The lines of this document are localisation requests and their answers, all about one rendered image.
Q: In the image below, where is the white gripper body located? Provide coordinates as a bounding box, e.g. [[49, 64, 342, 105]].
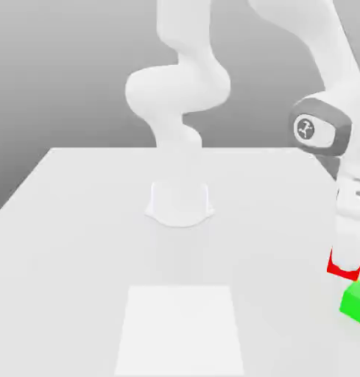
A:
[[334, 175, 360, 221]]

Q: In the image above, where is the small red cube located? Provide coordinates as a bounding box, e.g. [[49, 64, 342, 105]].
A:
[[325, 247, 360, 282]]

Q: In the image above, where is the small green cube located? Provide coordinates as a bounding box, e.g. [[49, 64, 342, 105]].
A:
[[338, 280, 360, 326]]

